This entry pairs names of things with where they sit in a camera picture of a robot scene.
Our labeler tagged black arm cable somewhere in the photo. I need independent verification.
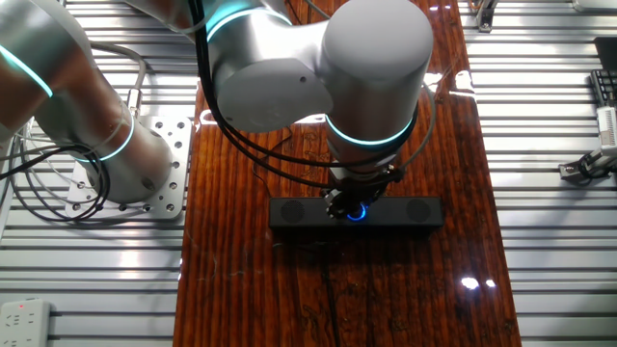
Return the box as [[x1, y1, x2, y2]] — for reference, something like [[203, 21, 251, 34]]
[[190, 0, 419, 169], [187, 0, 338, 190]]

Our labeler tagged black keyboard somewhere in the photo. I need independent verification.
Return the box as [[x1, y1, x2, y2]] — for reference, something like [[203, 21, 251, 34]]
[[590, 69, 617, 108]]

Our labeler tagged silver finned camera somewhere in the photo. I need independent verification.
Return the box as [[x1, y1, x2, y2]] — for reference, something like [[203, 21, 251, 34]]
[[596, 105, 617, 148]]

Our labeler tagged white power strip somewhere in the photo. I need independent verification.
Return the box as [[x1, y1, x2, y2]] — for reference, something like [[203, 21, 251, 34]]
[[0, 298, 52, 347]]

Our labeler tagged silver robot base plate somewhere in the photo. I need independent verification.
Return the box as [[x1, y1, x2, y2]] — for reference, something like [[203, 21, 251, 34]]
[[65, 115, 194, 222]]

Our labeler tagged dark flat panel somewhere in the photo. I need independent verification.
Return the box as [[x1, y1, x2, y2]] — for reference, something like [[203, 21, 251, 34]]
[[593, 36, 617, 72]]

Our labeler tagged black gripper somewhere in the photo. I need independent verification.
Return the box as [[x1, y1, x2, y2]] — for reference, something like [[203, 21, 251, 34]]
[[322, 173, 390, 220]]

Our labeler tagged thin black speaker cable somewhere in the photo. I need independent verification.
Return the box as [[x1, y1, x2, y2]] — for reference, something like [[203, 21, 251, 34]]
[[253, 127, 295, 197]]

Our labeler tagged grey conduit cable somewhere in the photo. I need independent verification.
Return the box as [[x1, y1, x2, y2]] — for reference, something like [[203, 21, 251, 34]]
[[91, 41, 148, 120]]

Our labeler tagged metal stand foot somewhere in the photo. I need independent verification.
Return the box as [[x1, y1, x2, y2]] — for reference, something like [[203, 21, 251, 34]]
[[474, 0, 500, 34]]

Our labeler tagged black looped cable bundle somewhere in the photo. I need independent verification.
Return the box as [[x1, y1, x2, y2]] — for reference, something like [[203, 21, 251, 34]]
[[0, 144, 112, 223]]

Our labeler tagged black soundbar speaker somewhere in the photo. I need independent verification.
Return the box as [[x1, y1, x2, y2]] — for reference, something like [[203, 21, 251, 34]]
[[268, 196, 445, 231]]

